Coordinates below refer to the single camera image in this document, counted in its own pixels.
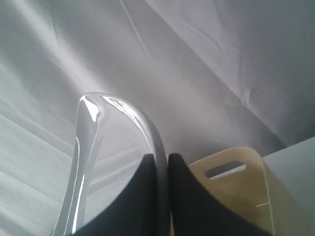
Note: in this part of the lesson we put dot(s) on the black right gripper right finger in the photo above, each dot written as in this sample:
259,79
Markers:
195,212

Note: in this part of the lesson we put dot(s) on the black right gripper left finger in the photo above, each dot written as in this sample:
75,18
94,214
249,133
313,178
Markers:
136,211

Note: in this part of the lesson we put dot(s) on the white square plate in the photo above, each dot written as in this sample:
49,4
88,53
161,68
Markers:
112,136

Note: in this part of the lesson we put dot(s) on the cream bin with square mark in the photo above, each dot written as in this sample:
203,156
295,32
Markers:
239,179

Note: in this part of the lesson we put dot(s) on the white curtain backdrop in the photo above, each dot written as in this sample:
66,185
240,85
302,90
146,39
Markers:
210,74

